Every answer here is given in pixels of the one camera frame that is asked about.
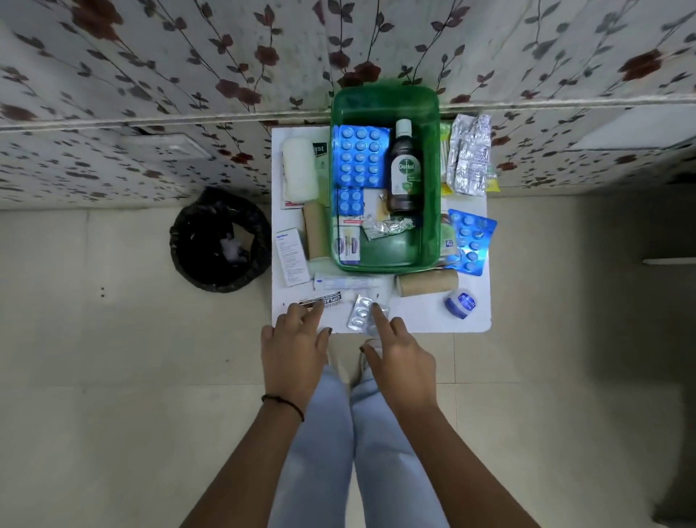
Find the person's left forearm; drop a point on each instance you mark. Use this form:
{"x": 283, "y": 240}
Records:
{"x": 250, "y": 468}

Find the person's left hand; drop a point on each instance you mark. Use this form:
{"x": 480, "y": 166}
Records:
{"x": 291, "y": 359}

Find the person's left little finger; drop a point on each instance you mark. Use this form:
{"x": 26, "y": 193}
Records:
{"x": 266, "y": 337}

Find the person's right forearm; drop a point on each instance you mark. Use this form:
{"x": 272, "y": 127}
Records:
{"x": 457, "y": 473}

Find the black trash bin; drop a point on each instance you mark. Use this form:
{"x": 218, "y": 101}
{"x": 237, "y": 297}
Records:
{"x": 217, "y": 245}

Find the brown antiseptic bottle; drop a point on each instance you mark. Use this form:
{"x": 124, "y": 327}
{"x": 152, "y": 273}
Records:
{"x": 405, "y": 182}

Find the white green box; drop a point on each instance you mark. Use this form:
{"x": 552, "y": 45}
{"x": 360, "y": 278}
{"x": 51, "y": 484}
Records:
{"x": 322, "y": 163}

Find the person's left middle finger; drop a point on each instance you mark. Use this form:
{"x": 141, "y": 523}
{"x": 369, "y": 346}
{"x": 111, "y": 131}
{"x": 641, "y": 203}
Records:
{"x": 296, "y": 315}

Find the white blue ointment box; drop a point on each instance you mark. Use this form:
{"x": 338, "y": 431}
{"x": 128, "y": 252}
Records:
{"x": 349, "y": 242}

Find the small blue blister pack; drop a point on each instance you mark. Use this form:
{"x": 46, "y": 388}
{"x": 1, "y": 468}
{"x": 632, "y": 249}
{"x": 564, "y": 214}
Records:
{"x": 350, "y": 201}

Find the large blue blister pack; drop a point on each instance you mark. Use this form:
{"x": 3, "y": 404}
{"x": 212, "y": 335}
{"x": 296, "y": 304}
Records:
{"x": 360, "y": 158}

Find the white gauze pad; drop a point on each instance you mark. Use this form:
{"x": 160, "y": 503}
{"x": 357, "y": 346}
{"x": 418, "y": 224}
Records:
{"x": 299, "y": 169}

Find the person's right hand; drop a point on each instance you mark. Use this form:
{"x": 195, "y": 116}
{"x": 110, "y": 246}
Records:
{"x": 405, "y": 372}

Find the black wrist band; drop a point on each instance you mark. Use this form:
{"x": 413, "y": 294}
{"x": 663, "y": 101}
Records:
{"x": 283, "y": 401}

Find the blue white balm jar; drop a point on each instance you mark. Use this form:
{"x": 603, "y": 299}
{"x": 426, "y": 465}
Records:
{"x": 461, "y": 303}

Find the small silver blister pack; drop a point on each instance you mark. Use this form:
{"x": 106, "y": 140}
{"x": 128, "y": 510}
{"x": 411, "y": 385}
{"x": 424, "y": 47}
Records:
{"x": 359, "y": 314}

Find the person's right thumb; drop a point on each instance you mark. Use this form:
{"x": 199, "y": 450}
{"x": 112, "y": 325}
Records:
{"x": 371, "y": 356}

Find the person's left thumb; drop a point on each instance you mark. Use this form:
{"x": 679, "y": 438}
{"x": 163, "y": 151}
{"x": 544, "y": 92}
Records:
{"x": 324, "y": 341}

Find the beige bandage roll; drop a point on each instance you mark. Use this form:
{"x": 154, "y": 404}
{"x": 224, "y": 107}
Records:
{"x": 315, "y": 231}
{"x": 427, "y": 283}

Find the blue blister pack with holes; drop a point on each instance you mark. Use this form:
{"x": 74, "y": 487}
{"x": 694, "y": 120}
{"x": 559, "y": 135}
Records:
{"x": 474, "y": 239}

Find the silver foil blister packs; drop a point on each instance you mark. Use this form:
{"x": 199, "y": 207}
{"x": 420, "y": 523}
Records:
{"x": 468, "y": 155}

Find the white ointment tube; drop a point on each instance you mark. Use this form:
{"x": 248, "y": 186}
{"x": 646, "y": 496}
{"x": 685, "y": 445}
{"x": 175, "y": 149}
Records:
{"x": 348, "y": 282}

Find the person's right middle finger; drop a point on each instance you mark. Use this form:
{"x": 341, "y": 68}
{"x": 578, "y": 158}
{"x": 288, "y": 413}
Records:
{"x": 401, "y": 326}

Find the green plastic bin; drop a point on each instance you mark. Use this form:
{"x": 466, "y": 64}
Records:
{"x": 394, "y": 251}

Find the crumpled silver foil strip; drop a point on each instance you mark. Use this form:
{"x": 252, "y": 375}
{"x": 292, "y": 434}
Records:
{"x": 386, "y": 226}

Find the light blue jeans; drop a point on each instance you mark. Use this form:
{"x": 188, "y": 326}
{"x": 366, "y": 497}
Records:
{"x": 348, "y": 462}

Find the white printed medicine box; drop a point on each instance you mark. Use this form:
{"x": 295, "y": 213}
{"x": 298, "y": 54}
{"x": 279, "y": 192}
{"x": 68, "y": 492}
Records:
{"x": 291, "y": 257}

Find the black white tablet strip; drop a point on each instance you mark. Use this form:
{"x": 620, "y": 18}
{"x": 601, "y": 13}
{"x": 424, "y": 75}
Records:
{"x": 328, "y": 299}

